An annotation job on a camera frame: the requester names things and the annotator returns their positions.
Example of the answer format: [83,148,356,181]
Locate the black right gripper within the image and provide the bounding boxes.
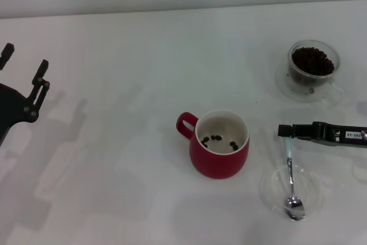
[277,121,367,149]

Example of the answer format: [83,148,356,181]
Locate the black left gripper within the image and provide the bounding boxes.
[0,43,51,147]

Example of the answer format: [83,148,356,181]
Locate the red ceramic mug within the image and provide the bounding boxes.
[175,109,250,180]

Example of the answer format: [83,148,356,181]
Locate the blue handled metal spoon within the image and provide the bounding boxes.
[283,137,306,221]

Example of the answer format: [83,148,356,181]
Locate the coffee beans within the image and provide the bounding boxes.
[200,134,240,151]

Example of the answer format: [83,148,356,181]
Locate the clear glass saucer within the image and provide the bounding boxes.
[275,64,345,103]
[259,164,325,223]

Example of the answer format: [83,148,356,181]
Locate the coffee bean pile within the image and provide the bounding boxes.
[291,46,335,77]

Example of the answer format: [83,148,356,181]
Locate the clear double-wall glass cup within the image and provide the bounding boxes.
[287,39,346,104]

